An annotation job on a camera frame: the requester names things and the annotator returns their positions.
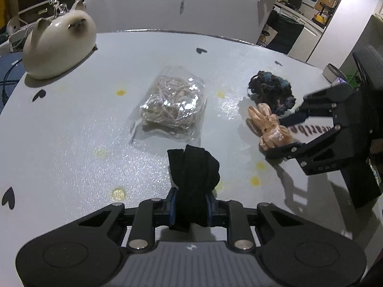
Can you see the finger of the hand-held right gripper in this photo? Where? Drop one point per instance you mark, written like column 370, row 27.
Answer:
column 302, row 150
column 326, row 98

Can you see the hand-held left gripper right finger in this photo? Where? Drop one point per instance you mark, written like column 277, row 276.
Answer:
column 211, row 207

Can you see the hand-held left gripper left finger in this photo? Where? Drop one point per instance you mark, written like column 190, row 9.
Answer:
column 171, row 207

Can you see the black sock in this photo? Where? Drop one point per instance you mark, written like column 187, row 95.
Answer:
column 194, row 173

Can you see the peach satin scrunchie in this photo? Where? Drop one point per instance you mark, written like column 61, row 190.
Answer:
column 269, row 125

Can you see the round metal tin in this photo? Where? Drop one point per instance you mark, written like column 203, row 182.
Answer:
column 332, row 73

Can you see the green plant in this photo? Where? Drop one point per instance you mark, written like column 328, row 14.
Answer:
column 353, row 79

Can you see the dark blue scrunchie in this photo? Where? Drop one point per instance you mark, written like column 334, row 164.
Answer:
column 270, row 88

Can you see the white kitchen base cabinet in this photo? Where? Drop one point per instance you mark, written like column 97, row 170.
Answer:
column 309, row 39

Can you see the cartoon tote bag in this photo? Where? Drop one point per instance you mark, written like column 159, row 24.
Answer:
column 266, row 37

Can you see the cream cat-shaped ceramic pot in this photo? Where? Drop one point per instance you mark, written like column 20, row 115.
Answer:
column 59, row 44

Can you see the blue triangle-print cushion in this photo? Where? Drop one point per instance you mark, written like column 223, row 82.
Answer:
column 13, row 58

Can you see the small white appliance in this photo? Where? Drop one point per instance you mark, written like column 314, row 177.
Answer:
column 13, row 25

